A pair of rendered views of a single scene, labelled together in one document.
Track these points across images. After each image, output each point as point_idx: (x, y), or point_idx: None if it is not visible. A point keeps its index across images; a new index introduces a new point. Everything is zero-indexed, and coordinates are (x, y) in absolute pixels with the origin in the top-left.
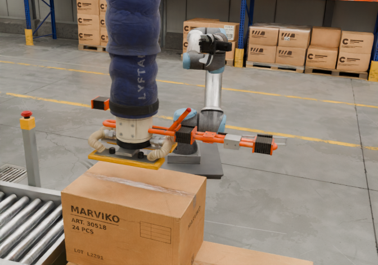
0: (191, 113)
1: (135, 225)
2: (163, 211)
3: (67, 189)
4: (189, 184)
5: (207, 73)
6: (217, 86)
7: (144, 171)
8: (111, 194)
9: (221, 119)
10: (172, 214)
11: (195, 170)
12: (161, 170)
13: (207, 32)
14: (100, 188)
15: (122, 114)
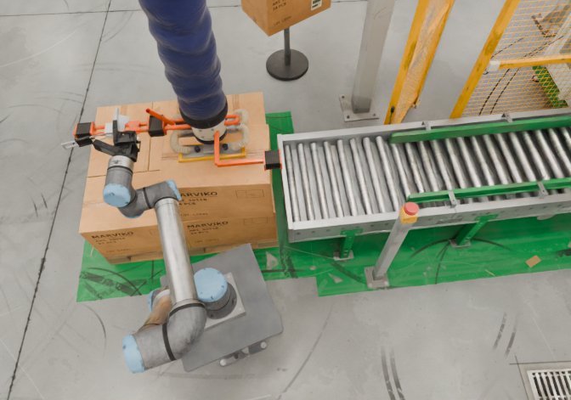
0: (195, 276)
1: None
2: None
3: (264, 127)
4: (170, 171)
5: (170, 310)
6: (154, 307)
7: (217, 174)
8: (228, 134)
9: (153, 292)
10: (172, 130)
11: (194, 273)
12: (202, 182)
13: (161, 325)
14: (240, 138)
15: None
